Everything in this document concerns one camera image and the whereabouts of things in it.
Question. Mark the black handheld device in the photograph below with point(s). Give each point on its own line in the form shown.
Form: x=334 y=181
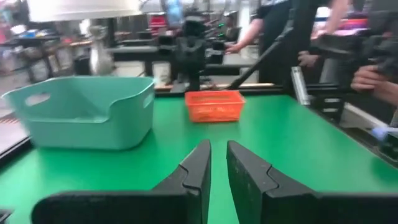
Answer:
x=342 y=46

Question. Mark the teal plastic bin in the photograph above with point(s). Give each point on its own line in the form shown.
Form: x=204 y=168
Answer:
x=93 y=130

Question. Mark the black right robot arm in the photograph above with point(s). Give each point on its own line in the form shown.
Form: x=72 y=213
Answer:
x=189 y=56

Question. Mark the orange mesh basket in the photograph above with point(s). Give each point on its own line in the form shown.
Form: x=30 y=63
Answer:
x=214 y=107

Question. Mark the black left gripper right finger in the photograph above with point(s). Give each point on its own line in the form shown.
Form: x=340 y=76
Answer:
x=295 y=208

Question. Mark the silver aluminium rail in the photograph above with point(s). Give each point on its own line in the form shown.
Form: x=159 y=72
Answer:
x=300 y=87

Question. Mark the table lamp white shade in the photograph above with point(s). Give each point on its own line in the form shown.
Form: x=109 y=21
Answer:
x=77 y=9

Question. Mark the person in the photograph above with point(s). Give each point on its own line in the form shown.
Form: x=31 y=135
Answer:
x=367 y=77
x=280 y=37

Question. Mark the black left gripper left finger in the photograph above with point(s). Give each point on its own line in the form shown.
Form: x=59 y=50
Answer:
x=124 y=208

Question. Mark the green table mat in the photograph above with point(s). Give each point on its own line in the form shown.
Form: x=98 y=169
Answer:
x=280 y=140

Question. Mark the pale blue object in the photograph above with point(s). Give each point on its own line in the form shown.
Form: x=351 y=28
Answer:
x=381 y=132

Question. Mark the black pole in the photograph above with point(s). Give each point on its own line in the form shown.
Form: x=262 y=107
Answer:
x=258 y=59

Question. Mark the grey desk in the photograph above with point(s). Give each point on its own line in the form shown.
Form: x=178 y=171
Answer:
x=133 y=51

